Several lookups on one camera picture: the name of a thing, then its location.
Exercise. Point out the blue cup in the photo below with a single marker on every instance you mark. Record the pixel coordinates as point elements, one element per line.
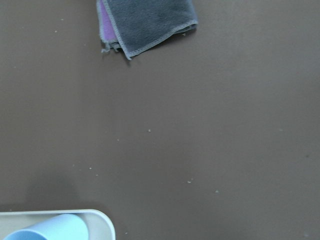
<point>60,227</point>

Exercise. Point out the grey folded cloth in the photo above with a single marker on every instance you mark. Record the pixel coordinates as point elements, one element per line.
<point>140,25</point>

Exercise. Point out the purple cloth under grey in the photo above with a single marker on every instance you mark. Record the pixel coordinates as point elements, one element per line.
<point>106,31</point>

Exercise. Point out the cream rabbit tray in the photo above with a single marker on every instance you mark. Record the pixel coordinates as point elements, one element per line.
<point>99,224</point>

